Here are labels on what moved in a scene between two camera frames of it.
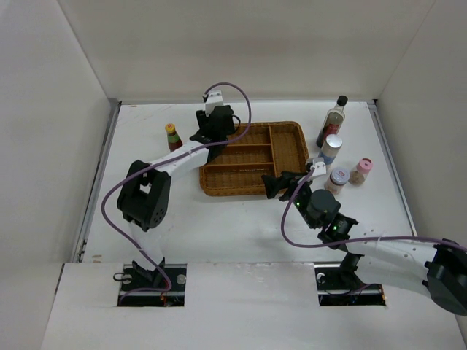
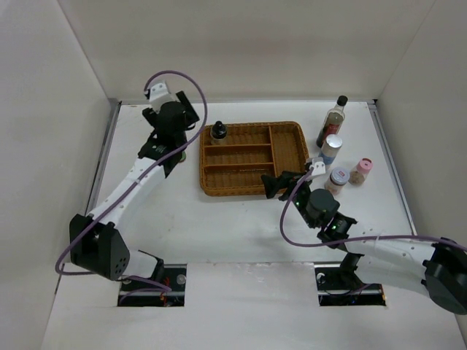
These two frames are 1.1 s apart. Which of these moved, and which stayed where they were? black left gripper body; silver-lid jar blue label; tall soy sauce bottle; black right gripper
Moved: black left gripper body
Stayed: silver-lid jar blue label; tall soy sauce bottle; black right gripper
